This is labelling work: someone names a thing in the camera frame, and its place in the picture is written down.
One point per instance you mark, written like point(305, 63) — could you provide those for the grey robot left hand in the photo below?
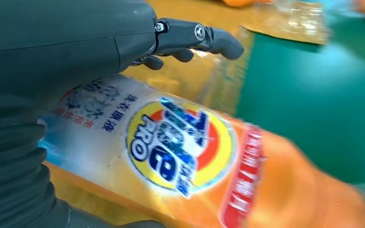
point(59, 41)

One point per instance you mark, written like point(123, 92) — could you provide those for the large yellow taped cardboard sheet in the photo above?
point(185, 78)

